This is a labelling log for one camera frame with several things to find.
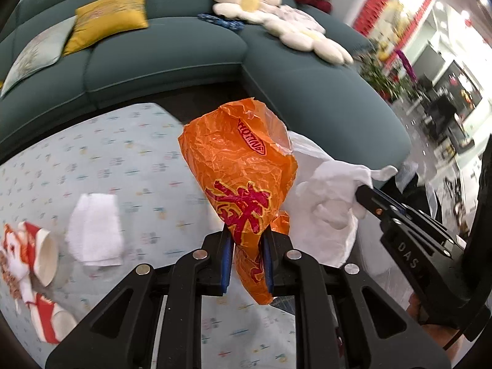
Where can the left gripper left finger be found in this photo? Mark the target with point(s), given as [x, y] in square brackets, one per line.
[152, 317]

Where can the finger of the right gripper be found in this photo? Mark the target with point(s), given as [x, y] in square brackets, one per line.
[383, 204]

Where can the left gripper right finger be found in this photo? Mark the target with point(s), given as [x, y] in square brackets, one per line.
[343, 318]

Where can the white cloth gloves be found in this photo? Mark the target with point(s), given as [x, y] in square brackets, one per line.
[330, 192]

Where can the orange plastic bag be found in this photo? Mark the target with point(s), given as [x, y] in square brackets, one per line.
[241, 156]

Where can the trash bin with white liner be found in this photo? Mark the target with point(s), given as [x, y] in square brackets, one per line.
[307, 233]

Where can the person's hand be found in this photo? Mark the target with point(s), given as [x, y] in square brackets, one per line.
[442, 335]

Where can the red white plastic bag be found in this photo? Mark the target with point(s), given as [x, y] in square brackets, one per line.
[50, 321]

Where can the folded white towel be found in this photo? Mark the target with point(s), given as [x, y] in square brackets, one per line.
[94, 234]

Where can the potted green plant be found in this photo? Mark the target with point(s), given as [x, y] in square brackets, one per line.
[389, 83]

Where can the flat white flower pillow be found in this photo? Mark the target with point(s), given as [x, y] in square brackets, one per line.
[307, 38]

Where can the pink patterned blanket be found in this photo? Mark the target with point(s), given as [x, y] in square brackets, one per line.
[291, 14]

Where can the light blue floral cushion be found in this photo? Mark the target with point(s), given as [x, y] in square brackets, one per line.
[41, 52]

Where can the teal sectional sofa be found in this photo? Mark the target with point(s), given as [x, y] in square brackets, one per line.
[330, 104]

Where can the yellow embroidered cushion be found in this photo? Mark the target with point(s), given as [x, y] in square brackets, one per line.
[103, 18]

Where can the blue knotted rope toy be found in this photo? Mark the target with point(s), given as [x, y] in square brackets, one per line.
[232, 25]

